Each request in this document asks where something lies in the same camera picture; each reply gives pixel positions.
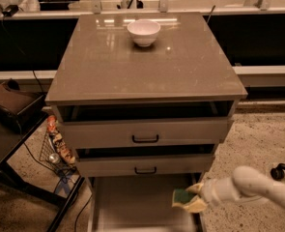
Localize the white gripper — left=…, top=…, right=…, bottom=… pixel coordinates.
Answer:
left=185, top=177, right=242, bottom=214

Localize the green yellow sponge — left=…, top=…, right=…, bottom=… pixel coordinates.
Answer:
left=172, top=188, right=196, bottom=209

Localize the bottom grey drawer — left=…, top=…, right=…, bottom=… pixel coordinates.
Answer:
left=88, top=174, right=204, bottom=232

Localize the grey drawer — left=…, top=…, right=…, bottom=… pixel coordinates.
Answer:
left=88, top=174, right=204, bottom=232
left=76, top=145, right=214, bottom=177
left=60, top=114, right=233, bottom=149

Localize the middle grey drawer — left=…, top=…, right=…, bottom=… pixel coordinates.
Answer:
left=76, top=145, right=214, bottom=177

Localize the top grey drawer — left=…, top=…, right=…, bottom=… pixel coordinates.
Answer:
left=60, top=114, right=233, bottom=149

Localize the grey drawer cabinet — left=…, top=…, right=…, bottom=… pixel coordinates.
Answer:
left=44, top=12, right=248, bottom=232

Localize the black chair caster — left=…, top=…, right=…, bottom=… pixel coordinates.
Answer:
left=271, top=163, right=285, bottom=181

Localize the colourful snack bag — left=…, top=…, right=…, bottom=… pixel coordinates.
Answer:
left=47, top=115, right=75, bottom=164

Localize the white ceramic bowl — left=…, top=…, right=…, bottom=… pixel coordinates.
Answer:
left=127, top=19, right=160, bottom=47

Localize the dark brown box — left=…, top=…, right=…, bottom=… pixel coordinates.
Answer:
left=0, top=79, right=44, bottom=133

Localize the black side table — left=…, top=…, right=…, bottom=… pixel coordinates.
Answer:
left=0, top=111, right=84, bottom=232

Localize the black power adapter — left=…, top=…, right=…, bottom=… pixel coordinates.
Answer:
left=2, top=5, right=18, bottom=17

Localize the black floor cable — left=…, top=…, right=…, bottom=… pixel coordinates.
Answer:
left=73, top=193, right=94, bottom=232

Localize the black wire basket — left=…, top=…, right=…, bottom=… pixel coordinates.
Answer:
left=39, top=133, right=76, bottom=175

